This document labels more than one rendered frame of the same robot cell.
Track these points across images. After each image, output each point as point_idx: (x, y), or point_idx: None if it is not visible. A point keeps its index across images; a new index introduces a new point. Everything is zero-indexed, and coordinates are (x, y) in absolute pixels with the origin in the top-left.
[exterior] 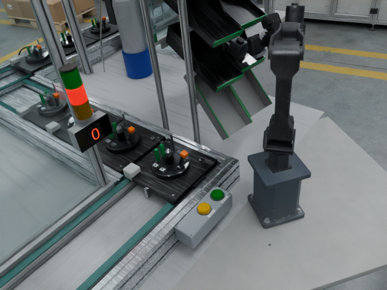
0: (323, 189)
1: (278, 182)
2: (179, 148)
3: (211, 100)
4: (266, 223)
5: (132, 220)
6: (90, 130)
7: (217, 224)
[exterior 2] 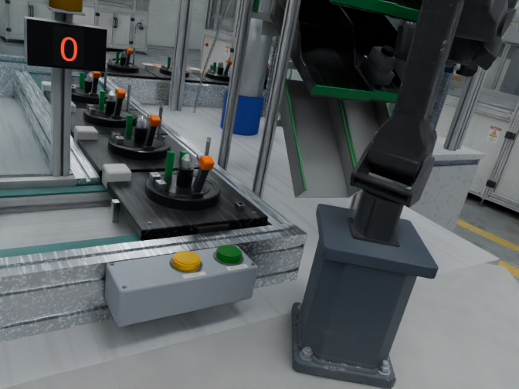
0: (455, 360)
1: (355, 252)
2: (217, 184)
3: (303, 130)
4: (303, 360)
5: (56, 238)
6: (61, 35)
7: (206, 323)
